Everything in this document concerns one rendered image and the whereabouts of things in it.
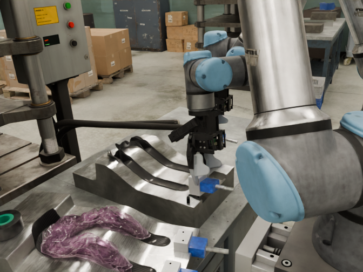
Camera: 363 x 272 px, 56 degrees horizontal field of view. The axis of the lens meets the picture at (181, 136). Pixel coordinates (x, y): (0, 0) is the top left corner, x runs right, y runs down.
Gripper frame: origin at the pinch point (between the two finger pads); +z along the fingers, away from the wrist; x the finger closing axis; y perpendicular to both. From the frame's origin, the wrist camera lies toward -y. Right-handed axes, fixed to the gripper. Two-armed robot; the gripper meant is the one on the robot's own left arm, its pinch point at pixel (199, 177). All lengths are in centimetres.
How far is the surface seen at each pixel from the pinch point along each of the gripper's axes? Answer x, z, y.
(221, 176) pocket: 13.5, 4.4, -0.1
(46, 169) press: -2, 6, -72
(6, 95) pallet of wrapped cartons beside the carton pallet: 193, 0, -439
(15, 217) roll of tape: -38.9, 0.7, -30.0
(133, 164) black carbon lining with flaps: 0.4, -1.1, -25.5
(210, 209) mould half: 3.4, 11.4, 0.8
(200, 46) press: 359, -44, -207
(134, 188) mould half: -6.9, 3.6, -19.4
